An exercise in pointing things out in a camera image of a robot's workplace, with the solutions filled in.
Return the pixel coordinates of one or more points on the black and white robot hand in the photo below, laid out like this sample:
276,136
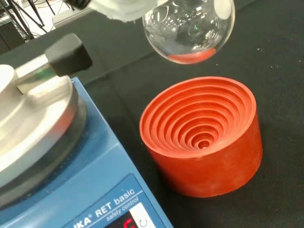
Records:
118,9

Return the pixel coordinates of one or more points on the blue heater with steel plate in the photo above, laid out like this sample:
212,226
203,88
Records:
78,180

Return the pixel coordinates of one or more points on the black tripod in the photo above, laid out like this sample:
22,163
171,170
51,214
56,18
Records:
26,21

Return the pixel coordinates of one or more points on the black bench cloth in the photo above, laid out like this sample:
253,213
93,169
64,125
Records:
273,71

